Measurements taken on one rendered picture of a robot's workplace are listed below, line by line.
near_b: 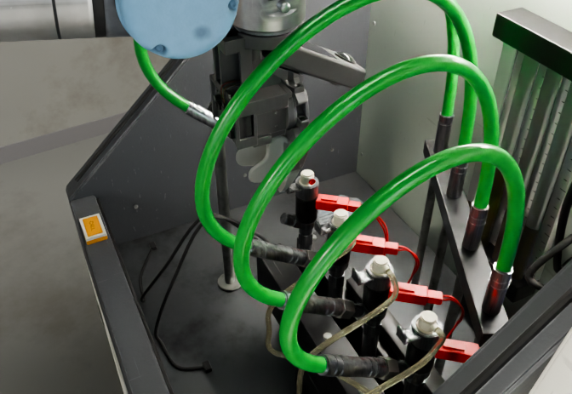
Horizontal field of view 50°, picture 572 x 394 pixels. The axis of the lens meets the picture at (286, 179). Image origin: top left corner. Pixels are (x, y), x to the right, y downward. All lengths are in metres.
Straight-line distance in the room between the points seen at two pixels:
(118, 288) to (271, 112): 0.37
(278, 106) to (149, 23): 0.25
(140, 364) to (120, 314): 0.09
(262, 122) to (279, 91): 0.04
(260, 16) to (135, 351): 0.44
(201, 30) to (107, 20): 0.06
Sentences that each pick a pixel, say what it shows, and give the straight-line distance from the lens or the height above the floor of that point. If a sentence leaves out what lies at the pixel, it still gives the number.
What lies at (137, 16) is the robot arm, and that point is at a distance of 0.39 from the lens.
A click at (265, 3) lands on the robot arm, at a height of 1.36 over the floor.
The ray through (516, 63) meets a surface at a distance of 0.81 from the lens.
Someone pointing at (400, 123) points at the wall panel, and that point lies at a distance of 1.06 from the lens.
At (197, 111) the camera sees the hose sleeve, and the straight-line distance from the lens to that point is 0.77.
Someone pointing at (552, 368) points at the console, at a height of 1.19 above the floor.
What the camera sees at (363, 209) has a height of 1.29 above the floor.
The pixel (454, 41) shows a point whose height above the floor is 1.26.
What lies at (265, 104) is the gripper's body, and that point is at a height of 1.26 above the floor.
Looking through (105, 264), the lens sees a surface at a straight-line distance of 0.91.
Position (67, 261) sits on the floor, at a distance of 2.33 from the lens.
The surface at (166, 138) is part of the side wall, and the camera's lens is 1.01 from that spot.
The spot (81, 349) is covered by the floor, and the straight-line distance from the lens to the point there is 2.06.
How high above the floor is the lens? 1.58
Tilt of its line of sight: 38 degrees down
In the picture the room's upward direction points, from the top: straight up
